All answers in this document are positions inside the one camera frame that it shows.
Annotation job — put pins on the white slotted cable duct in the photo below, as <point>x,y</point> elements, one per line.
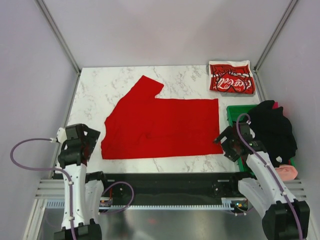
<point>226,205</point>

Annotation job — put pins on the left aluminium frame post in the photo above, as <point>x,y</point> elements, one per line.
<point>58,34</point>

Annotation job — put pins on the aluminium frame post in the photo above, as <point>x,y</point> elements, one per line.
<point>58,34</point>
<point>276,33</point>

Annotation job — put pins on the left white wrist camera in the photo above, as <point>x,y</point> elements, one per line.
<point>61,136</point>

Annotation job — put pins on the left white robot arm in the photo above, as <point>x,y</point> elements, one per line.
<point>82,190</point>

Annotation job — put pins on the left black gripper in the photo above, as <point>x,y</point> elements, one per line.
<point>92,137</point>

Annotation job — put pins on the plain red t-shirt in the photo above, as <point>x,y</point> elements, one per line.
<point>144,126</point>

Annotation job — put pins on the pink garment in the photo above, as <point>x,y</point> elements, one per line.
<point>286,172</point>

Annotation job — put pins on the right aluminium frame post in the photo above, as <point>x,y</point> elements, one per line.
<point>276,33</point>

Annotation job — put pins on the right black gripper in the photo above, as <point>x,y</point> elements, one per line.
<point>229,154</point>

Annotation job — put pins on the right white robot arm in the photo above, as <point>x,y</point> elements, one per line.
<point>283,216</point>

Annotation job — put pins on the green plastic bin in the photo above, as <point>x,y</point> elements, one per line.
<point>235,117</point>

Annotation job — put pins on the black clothes pile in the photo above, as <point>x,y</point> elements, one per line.
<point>272,130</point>

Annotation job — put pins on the folded red Coca-Cola t-shirt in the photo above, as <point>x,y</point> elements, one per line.
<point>231,77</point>

